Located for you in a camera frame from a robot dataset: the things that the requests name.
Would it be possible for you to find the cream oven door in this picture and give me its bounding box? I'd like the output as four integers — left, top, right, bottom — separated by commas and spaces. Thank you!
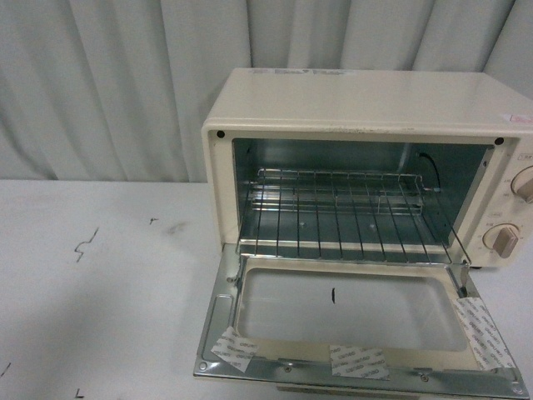
193, 245, 532, 399

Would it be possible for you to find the white pleated curtain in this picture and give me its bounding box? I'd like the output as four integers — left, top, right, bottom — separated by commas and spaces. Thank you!
1, 1, 532, 182

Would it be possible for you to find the clear printed tape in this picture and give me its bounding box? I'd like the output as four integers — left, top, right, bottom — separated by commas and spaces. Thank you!
454, 297, 516, 371
329, 345, 390, 380
211, 326, 259, 373

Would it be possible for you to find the lower beige oven knob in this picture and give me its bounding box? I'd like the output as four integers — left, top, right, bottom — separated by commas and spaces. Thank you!
482, 223, 520, 258

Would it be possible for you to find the middle clear printed tape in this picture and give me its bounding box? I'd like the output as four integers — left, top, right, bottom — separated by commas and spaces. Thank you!
329, 345, 390, 380

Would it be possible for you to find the upper beige oven knob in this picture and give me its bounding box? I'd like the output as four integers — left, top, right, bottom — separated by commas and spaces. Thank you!
511, 166, 533, 203

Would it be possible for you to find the cream toaster oven body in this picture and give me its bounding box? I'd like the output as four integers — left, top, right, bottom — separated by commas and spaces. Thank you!
202, 68, 532, 268

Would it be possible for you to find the right clear printed tape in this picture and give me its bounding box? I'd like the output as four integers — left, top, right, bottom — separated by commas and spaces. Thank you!
454, 297, 516, 371

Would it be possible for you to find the left clear printed tape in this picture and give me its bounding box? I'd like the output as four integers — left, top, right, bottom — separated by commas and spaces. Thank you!
211, 326, 259, 373

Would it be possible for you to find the metal wire oven rack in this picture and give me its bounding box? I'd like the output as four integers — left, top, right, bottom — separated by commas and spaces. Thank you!
237, 168, 471, 266

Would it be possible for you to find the beige oven knob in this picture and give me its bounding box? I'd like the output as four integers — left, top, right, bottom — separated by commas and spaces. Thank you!
511, 166, 533, 203
482, 223, 520, 258

